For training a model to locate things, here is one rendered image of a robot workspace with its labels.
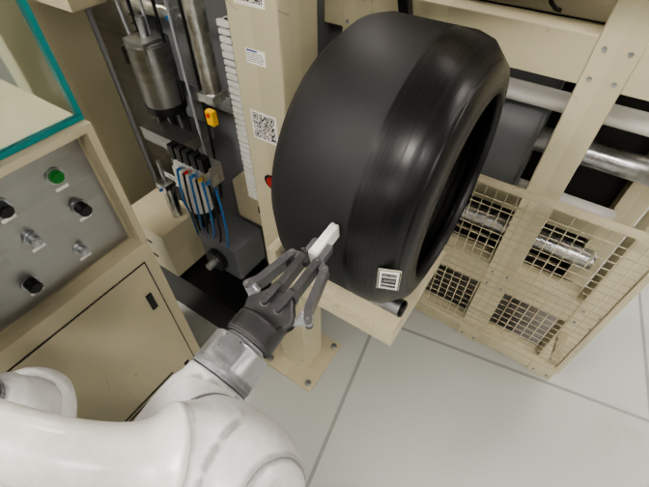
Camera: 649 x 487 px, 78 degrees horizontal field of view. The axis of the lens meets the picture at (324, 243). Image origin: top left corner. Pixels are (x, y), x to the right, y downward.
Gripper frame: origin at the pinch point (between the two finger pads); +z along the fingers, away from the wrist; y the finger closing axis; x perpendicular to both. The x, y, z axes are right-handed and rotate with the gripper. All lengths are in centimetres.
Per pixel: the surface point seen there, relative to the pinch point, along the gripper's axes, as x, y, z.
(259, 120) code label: 3.5, 33.6, 23.2
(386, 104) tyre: -15.6, -1.1, 17.7
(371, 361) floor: 129, 4, 27
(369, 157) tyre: -10.8, -2.0, 11.0
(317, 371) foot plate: 125, 21, 9
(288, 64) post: -10.0, 25.8, 27.3
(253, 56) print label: -10.9, 32.9, 25.2
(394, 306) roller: 34.1, -9.1, 11.9
